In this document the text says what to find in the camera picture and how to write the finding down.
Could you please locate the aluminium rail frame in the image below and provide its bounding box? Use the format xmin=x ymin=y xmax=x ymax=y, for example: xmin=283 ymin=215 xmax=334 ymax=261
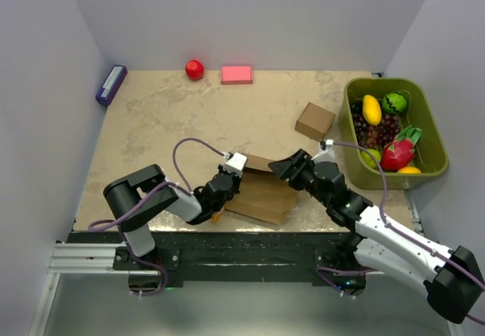
xmin=28 ymin=191 xmax=463 ymax=336

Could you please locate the purple grapes bunch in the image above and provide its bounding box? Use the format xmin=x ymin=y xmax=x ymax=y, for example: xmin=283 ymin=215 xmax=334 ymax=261
xmin=350 ymin=102 xmax=402 ymax=149

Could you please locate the red dragon fruit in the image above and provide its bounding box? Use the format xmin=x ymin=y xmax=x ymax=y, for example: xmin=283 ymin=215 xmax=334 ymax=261
xmin=380 ymin=126 xmax=422 ymax=171

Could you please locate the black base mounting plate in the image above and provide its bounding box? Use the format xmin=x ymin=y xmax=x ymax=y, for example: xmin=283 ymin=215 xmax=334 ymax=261
xmin=67 ymin=232 xmax=366 ymax=296

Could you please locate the red apple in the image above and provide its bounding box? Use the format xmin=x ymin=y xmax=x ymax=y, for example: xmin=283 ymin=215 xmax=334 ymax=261
xmin=185 ymin=60 xmax=205 ymax=80

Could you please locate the green round fruit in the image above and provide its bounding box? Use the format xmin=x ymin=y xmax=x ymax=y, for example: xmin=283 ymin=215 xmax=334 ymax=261
xmin=381 ymin=92 xmax=408 ymax=115

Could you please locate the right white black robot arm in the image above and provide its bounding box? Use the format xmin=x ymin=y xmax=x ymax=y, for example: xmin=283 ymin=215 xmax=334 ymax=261
xmin=268 ymin=148 xmax=484 ymax=324

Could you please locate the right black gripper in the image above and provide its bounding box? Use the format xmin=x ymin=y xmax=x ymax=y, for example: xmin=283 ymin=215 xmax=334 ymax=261
xmin=268 ymin=149 xmax=331 ymax=208

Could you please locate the yellow mango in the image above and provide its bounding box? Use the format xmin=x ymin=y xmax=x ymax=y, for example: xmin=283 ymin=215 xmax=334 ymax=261
xmin=362 ymin=95 xmax=382 ymax=126

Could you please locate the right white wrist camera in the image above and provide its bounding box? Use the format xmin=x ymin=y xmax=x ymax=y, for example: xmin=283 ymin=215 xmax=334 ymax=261
xmin=311 ymin=140 xmax=335 ymax=164

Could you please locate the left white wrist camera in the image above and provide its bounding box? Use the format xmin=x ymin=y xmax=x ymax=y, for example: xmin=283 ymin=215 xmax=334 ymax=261
xmin=222 ymin=152 xmax=248 ymax=177

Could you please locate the small folded cardboard box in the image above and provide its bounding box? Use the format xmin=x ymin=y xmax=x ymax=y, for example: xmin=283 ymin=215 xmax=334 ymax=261
xmin=295 ymin=102 xmax=336 ymax=141

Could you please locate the olive green plastic bin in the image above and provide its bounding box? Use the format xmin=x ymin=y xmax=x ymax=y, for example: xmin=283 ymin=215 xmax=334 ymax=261
xmin=339 ymin=78 xmax=449 ymax=190

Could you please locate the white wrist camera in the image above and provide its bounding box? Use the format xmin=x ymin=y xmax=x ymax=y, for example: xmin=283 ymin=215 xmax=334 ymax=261
xmin=222 ymin=152 xmax=248 ymax=177
xmin=311 ymin=140 xmax=335 ymax=164

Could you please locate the large brown cardboard box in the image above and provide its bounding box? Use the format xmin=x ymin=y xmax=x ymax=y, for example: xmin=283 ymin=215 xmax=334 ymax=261
xmin=225 ymin=153 xmax=298 ymax=225

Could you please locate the small snack wrapper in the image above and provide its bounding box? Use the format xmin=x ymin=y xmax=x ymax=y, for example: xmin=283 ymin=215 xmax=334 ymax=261
xmin=211 ymin=212 xmax=223 ymax=224

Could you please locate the pink rectangular box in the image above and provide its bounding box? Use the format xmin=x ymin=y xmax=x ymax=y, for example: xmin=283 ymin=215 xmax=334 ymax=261
xmin=221 ymin=66 xmax=253 ymax=85

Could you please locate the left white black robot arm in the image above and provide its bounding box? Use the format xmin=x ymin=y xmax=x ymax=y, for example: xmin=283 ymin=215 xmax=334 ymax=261
xmin=103 ymin=162 xmax=246 ymax=269

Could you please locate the purple blue box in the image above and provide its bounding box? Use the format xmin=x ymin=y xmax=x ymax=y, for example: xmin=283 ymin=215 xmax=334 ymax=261
xmin=95 ymin=64 xmax=128 ymax=107

